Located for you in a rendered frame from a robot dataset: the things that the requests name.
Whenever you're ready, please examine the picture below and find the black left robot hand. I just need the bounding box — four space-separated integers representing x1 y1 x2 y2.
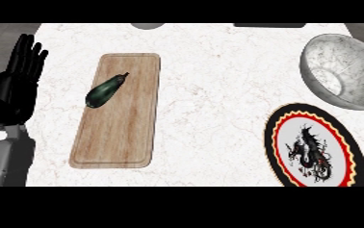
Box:
0 34 50 127

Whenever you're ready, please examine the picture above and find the wooden cutting board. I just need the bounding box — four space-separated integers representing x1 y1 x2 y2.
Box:
68 52 162 169

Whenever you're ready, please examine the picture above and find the dark grey flat object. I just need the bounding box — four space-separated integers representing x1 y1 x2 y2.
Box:
233 22 307 29

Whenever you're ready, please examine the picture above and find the grey rounded object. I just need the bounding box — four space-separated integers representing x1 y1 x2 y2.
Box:
130 22 165 31

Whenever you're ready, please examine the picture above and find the grey marbled bowl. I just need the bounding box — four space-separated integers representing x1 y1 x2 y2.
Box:
298 33 364 112

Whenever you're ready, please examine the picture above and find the dark green eggplant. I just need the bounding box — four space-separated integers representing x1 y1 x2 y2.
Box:
84 71 130 109

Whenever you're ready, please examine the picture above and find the black red dragon plate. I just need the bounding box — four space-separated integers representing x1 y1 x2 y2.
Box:
263 102 364 188

